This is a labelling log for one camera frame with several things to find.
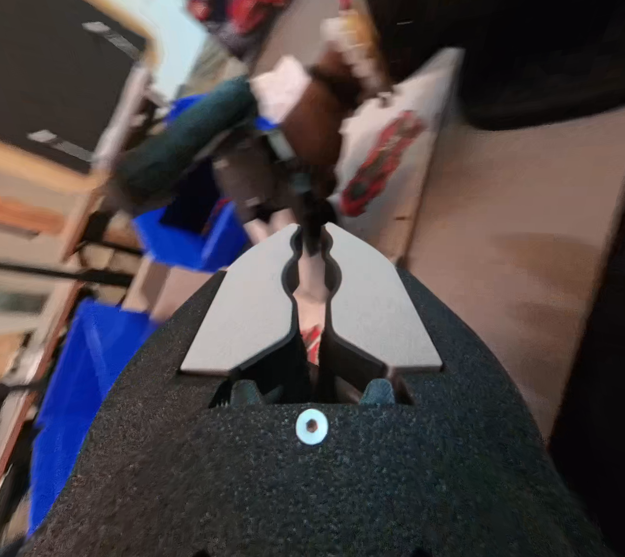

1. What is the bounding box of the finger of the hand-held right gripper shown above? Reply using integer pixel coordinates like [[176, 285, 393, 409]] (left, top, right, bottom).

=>
[[212, 146, 296, 246]]

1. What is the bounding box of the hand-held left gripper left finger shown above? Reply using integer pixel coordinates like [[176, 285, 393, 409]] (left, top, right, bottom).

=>
[[180, 223, 301, 376]]

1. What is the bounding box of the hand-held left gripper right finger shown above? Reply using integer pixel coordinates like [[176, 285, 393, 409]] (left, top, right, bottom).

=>
[[322, 222, 444, 376]]

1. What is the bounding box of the blue plastic storage bin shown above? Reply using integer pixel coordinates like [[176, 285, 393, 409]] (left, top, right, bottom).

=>
[[27, 298, 164, 536], [132, 95, 252, 274]]

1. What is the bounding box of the white instruction booklet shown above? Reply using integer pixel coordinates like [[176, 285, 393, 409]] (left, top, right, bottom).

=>
[[337, 46, 465, 264]]

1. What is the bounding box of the person's right forearm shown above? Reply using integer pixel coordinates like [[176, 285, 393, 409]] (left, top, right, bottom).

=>
[[366, 0, 625, 130]]

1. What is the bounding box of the person's right hand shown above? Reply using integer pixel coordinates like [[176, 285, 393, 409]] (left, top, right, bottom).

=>
[[281, 49, 391, 186]]

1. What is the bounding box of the white bead bracelet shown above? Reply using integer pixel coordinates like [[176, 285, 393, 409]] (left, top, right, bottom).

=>
[[320, 15, 386, 66]]

